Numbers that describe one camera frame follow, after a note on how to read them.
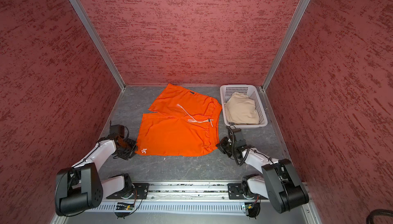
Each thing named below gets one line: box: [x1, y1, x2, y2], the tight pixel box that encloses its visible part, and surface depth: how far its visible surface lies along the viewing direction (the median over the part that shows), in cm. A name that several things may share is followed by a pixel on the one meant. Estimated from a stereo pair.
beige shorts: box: [225, 92, 260, 125], surface depth 102 cm
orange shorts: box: [135, 83, 223, 158], surface depth 100 cm
